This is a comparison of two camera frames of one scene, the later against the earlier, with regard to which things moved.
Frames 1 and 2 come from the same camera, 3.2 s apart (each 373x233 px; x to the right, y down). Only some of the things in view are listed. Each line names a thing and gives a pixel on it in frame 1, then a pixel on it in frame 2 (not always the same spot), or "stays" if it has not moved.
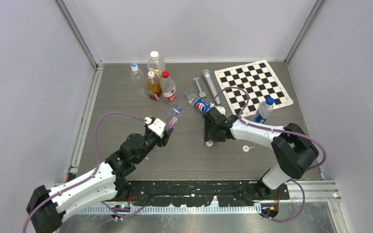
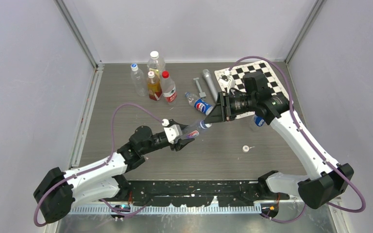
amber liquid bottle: [154, 87] stays
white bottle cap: [245, 148] stays
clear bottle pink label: [174, 117] -> [192, 130]
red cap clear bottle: [168, 87] stays
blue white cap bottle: [138, 79] stays
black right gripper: [208, 135] -> [222, 112]
